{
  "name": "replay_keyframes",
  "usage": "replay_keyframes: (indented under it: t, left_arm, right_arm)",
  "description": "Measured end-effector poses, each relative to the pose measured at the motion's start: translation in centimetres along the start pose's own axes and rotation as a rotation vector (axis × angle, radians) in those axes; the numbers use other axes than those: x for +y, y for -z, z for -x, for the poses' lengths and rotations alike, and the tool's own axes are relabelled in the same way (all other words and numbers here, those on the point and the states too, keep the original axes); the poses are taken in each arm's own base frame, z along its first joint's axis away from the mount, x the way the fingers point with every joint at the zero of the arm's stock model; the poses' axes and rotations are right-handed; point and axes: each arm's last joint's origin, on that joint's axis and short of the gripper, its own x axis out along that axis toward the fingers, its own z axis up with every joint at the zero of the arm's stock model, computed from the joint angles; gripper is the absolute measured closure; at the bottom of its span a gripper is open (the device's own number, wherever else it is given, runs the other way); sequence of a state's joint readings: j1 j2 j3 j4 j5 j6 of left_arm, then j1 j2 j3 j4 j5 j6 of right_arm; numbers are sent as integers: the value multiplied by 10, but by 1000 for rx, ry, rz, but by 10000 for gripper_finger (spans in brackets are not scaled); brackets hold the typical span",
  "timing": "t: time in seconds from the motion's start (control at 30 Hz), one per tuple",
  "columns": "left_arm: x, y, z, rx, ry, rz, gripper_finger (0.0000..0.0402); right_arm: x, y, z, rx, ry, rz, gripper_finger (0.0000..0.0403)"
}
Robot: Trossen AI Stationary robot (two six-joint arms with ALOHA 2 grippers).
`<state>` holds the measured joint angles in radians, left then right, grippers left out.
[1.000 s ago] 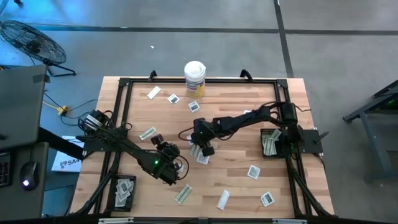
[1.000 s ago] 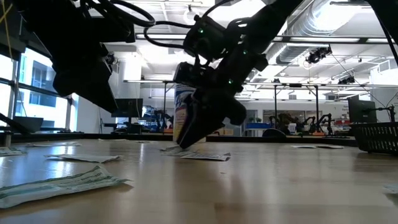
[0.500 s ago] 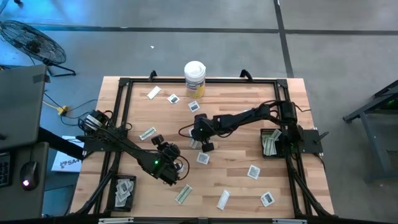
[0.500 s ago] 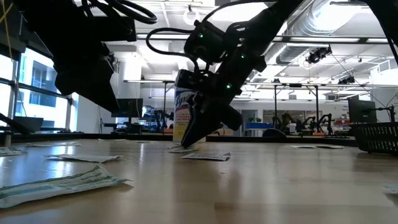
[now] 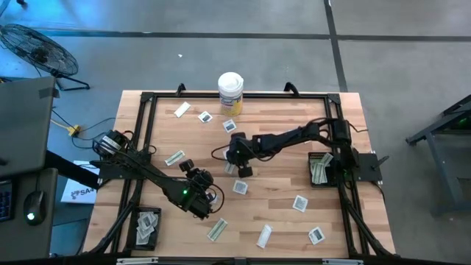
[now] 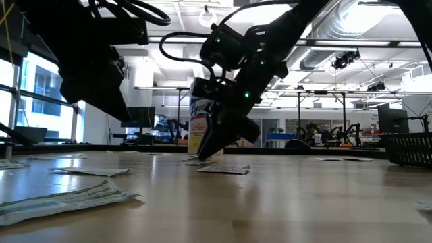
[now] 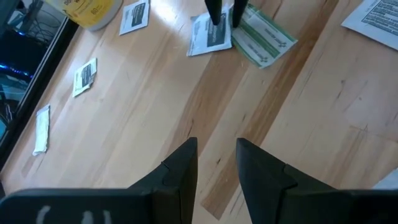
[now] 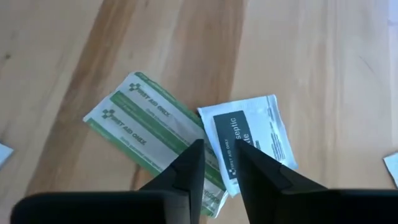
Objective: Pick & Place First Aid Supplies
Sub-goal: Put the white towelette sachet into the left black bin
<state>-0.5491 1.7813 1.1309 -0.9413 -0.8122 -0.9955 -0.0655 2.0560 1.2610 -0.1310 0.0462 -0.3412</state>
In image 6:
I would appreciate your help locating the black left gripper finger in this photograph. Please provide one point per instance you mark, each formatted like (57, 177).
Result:
(113, 84)
(84, 96)

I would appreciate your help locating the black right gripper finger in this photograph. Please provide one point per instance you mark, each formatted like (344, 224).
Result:
(212, 135)
(227, 131)

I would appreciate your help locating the plain white long packet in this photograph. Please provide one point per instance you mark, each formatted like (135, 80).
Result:
(123, 151)
(92, 171)
(425, 205)

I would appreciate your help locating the black background robot arm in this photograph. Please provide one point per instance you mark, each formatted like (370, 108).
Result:
(332, 136)
(175, 130)
(302, 133)
(354, 131)

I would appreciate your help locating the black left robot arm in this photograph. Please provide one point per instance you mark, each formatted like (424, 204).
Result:
(50, 13)

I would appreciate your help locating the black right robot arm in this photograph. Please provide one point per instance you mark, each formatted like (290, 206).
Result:
(297, 20)

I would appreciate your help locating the yellow Lysol wipes canister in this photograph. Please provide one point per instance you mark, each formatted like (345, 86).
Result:
(197, 131)

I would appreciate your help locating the black background monitor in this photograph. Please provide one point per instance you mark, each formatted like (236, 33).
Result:
(393, 119)
(141, 117)

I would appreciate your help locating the large window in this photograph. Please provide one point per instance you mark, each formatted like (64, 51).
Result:
(37, 111)

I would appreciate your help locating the blue background table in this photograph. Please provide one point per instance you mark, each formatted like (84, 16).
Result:
(280, 136)

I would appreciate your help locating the dark trapezoid bin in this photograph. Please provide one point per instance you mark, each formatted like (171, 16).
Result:
(37, 133)

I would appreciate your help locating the dark round chair back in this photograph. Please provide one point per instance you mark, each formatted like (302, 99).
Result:
(297, 144)

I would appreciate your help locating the black slanted bar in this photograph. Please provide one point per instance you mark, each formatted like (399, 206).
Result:
(17, 134)

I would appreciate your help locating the white background container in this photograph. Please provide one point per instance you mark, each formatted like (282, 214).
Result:
(317, 139)

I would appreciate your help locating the green striped bandage packet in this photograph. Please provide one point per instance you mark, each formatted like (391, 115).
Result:
(67, 202)
(11, 164)

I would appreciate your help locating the black mesh basket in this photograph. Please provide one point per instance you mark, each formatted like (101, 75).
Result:
(408, 150)

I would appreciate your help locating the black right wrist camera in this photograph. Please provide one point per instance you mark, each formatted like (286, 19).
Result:
(226, 47)

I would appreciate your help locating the black aluminium table frame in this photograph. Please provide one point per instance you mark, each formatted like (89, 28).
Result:
(101, 148)

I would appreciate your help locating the black background gantry frame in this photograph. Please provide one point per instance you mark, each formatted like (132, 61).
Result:
(299, 108)

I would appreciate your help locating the grey short post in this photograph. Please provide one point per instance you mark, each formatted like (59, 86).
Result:
(8, 152)

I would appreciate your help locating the black ceiling camera cluster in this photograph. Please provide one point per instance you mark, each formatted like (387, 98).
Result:
(376, 87)
(346, 60)

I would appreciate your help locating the silver ceiling air duct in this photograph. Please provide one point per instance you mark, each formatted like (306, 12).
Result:
(337, 23)

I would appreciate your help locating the long ceiling light rail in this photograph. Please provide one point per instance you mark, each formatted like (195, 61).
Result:
(354, 43)

